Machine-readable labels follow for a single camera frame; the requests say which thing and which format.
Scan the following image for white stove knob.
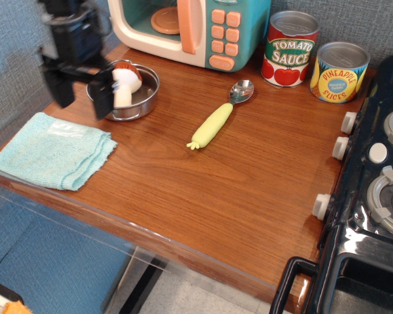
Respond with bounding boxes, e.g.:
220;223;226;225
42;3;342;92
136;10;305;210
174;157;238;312
332;137;349;161
312;194;331;220
341;111;357;135

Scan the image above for plush white brown mushroom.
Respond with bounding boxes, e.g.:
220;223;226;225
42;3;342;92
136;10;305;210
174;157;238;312
112;61;143;109

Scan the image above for spoon with yellow-green handle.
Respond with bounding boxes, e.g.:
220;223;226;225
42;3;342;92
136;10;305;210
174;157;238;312
186;79;255;150

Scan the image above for white stove knob upper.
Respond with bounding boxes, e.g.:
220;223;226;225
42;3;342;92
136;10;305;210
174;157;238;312
341;111;357;135

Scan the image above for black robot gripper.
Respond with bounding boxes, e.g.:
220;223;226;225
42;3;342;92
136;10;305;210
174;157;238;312
38;6;115;120

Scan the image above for stainless steel pan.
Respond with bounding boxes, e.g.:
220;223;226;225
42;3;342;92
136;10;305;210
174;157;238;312
86;60;160;122

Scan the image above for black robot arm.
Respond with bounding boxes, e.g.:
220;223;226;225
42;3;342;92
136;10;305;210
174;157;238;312
38;1;115;120

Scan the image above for white stove knob lower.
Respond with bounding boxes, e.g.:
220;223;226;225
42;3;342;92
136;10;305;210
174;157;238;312
312;194;331;220

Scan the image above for grey stove burner lower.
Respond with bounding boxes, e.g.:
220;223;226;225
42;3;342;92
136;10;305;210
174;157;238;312
367;166;393;234

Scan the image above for pineapple slices can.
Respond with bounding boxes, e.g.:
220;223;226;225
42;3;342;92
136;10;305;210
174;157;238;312
310;42;370;104

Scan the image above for white round stove button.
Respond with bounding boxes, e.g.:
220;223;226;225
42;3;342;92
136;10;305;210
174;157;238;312
368;143;388;164

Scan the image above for teal toy microwave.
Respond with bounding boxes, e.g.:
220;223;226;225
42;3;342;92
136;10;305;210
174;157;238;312
108;1;271;73

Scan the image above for orange object bottom left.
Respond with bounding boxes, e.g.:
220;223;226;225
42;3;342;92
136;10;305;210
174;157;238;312
2;301;33;314

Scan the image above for white stove knob middle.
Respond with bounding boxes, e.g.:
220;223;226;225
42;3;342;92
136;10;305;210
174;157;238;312
332;137;349;161

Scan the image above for orange microwave turntable plate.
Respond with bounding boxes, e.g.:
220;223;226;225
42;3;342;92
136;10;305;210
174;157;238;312
151;7;179;35

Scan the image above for black toy stove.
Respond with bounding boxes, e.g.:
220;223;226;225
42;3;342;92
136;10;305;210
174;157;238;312
270;55;393;313

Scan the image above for tomato sauce can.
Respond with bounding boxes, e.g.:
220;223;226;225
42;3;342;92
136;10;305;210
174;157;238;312
261;10;320;87

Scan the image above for light blue cloth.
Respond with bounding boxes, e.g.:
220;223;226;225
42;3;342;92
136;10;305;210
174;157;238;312
0;113;117;191

